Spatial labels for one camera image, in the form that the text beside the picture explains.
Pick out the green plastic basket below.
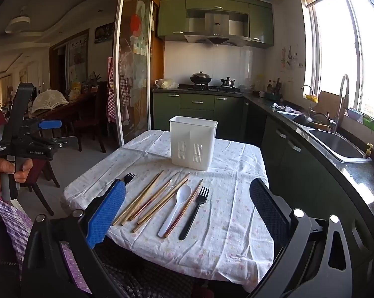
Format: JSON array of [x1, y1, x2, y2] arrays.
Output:
[[362, 116, 374, 135]]

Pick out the person's left hand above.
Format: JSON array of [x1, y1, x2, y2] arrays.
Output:
[[0, 158, 33, 193]]

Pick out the green wall cabinets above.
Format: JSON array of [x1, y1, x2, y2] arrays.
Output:
[[157, 0, 274, 49]]

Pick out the kitchen window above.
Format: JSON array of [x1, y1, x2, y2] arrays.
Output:
[[299, 0, 374, 132]]

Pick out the person's checked clothing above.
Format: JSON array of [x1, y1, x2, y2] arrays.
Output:
[[58, 239, 206, 298]]

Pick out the hanging wall calendar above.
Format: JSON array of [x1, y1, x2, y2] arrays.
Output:
[[66, 39, 89, 84]]

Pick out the cardboard piece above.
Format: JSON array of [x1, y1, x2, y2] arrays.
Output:
[[317, 91, 343, 113]]

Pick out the ceiling lamp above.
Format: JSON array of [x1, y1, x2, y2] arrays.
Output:
[[5, 6, 31, 34]]

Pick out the small curved faucet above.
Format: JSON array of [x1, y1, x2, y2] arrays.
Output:
[[301, 85, 315, 117]]

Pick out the wooden dining table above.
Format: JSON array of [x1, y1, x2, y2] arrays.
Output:
[[35, 91, 101, 122]]

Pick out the dish cloth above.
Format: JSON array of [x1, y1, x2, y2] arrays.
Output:
[[272, 102, 301, 114]]

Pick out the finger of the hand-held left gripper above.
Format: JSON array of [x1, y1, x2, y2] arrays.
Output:
[[27, 135, 79, 150], [21, 118, 63, 135]]

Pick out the tall steel faucet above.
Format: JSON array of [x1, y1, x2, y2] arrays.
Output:
[[333, 74, 350, 133]]

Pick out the lace food cover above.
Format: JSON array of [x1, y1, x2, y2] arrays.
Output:
[[31, 88, 69, 114]]

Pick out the red checked apron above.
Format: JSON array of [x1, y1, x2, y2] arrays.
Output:
[[106, 56, 129, 123]]

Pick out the steel sink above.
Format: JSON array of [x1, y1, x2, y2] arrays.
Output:
[[308, 129, 372, 164]]

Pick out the black pan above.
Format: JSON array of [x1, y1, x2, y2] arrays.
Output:
[[294, 113, 331, 130]]

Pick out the black lidded wok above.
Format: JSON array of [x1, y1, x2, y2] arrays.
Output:
[[190, 71, 212, 86]]

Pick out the white plastic spoon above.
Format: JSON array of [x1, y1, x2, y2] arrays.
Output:
[[157, 185, 192, 238]]

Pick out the person's left forearm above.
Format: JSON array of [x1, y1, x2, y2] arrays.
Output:
[[0, 188, 35, 269]]

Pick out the green base cabinets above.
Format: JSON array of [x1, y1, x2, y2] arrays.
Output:
[[152, 92, 374, 255]]

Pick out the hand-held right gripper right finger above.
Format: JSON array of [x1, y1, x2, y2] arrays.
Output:
[[246, 178, 374, 298]]

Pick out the dark wooden chair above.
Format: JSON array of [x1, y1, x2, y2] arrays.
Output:
[[73, 81, 109, 153]]

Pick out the white floral tablecloth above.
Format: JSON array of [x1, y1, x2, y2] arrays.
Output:
[[64, 130, 275, 292]]

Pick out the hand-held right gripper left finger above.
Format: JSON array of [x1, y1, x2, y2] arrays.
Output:
[[21, 179, 127, 298]]

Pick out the sliding glass door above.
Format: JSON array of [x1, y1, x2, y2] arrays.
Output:
[[114, 0, 159, 147]]

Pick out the dark wall poster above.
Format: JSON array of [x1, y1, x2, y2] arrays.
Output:
[[94, 23, 116, 44]]

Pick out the set of wooden chopsticks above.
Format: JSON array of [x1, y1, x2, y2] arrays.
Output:
[[112, 170, 204, 239]]

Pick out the plastic bag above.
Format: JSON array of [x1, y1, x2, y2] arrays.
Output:
[[155, 78, 179, 89]]

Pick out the gas stove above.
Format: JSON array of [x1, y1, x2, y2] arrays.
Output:
[[187, 84, 242, 93]]

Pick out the steel range hood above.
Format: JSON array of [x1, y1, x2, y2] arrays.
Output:
[[185, 9, 249, 46]]

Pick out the white plastic utensil holder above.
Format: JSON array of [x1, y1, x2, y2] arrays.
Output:
[[169, 116, 218, 172]]

